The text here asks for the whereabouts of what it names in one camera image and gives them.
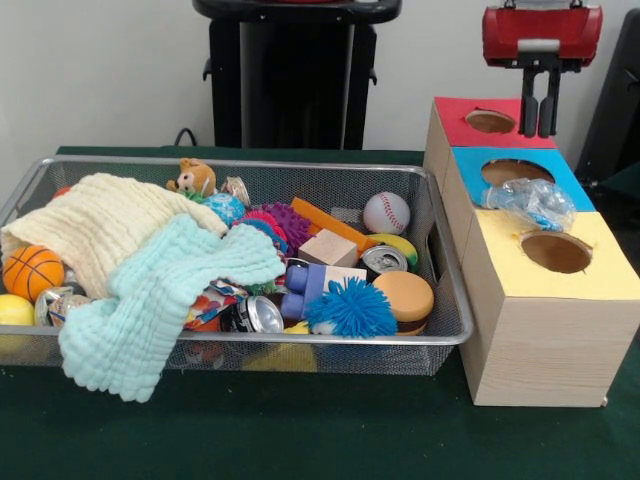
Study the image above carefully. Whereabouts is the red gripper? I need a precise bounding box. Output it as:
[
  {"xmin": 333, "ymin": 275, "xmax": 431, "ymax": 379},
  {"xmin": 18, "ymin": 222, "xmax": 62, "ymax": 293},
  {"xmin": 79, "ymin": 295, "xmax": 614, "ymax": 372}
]
[{"xmin": 481, "ymin": 4, "xmax": 604, "ymax": 139}]

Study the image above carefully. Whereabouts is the clear plastic packet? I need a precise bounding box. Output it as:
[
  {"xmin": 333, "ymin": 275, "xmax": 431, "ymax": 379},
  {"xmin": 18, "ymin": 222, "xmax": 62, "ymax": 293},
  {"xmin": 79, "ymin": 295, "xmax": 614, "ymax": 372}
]
[{"xmin": 480, "ymin": 178, "xmax": 577, "ymax": 234}]

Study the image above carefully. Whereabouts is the mint green cloth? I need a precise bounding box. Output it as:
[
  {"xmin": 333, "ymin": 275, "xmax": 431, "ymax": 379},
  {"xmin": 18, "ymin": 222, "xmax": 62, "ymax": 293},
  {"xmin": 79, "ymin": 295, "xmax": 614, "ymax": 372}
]
[{"xmin": 58, "ymin": 213, "xmax": 287, "ymax": 404}]

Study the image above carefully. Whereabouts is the wooden box with three holes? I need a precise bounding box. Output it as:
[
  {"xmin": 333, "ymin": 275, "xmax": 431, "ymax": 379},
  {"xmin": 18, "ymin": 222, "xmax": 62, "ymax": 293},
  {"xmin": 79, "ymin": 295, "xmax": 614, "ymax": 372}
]
[{"xmin": 422, "ymin": 96, "xmax": 640, "ymax": 409}]

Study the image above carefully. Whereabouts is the clear mesh bin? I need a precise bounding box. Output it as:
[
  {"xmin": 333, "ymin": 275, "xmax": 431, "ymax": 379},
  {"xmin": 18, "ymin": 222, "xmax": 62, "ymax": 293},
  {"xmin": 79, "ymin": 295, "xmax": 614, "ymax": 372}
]
[{"xmin": 0, "ymin": 154, "xmax": 474, "ymax": 376}]

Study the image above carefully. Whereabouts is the dark green table cloth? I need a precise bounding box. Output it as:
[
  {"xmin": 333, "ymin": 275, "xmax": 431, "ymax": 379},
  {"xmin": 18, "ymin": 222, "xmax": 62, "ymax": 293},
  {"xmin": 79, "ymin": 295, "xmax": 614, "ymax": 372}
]
[
  {"xmin": 597, "ymin": 162, "xmax": 640, "ymax": 201},
  {"xmin": 0, "ymin": 144, "xmax": 640, "ymax": 480}
]

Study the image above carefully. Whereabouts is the white toy baseball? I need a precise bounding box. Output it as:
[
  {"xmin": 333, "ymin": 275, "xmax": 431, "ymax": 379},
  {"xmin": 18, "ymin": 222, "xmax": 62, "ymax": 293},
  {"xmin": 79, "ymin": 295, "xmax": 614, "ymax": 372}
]
[{"xmin": 362, "ymin": 192, "xmax": 411, "ymax": 236}]

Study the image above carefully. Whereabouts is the toy hamburger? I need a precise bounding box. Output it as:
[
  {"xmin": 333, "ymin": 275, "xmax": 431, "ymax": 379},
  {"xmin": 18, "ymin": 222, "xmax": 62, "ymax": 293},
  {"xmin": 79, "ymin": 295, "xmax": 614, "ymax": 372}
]
[{"xmin": 372, "ymin": 271, "xmax": 435, "ymax": 336}]

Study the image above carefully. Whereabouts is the wooden cube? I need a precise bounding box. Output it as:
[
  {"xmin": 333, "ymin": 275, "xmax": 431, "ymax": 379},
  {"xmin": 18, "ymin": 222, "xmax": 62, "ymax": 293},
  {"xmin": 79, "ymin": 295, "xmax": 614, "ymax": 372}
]
[{"xmin": 298, "ymin": 228, "xmax": 360, "ymax": 269}]

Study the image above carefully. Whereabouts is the blue spiky ball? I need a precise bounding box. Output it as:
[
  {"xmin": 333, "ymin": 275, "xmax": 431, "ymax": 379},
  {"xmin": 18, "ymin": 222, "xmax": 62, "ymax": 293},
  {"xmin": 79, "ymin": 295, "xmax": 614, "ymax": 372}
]
[{"xmin": 305, "ymin": 277, "xmax": 400, "ymax": 339}]

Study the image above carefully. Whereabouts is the brown teddy bear toy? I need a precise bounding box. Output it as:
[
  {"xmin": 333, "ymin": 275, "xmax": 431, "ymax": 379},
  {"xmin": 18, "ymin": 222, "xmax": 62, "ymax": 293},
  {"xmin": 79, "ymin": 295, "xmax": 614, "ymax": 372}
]
[{"xmin": 165, "ymin": 157, "xmax": 217, "ymax": 199}]

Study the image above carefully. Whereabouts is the cream knitted cloth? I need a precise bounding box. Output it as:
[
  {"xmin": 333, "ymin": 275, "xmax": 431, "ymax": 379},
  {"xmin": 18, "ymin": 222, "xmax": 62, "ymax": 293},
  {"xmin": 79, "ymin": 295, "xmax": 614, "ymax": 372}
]
[{"xmin": 0, "ymin": 172, "xmax": 229, "ymax": 301}]

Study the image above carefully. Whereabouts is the orange toy basketball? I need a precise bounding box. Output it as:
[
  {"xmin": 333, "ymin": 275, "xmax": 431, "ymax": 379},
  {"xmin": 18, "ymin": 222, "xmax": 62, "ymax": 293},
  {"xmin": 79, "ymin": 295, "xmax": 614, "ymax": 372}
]
[{"xmin": 2, "ymin": 244, "xmax": 65, "ymax": 304}]

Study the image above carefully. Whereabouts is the yellow ball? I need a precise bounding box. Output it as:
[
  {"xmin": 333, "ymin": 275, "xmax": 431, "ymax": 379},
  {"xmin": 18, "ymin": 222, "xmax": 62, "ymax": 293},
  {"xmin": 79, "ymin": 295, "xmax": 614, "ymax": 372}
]
[{"xmin": 0, "ymin": 293, "xmax": 36, "ymax": 351}]

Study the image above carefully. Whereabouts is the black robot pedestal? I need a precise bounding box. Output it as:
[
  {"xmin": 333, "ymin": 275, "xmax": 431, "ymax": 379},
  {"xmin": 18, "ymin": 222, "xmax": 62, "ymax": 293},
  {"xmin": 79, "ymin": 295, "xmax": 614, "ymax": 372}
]
[{"xmin": 192, "ymin": 0, "xmax": 404, "ymax": 151}]

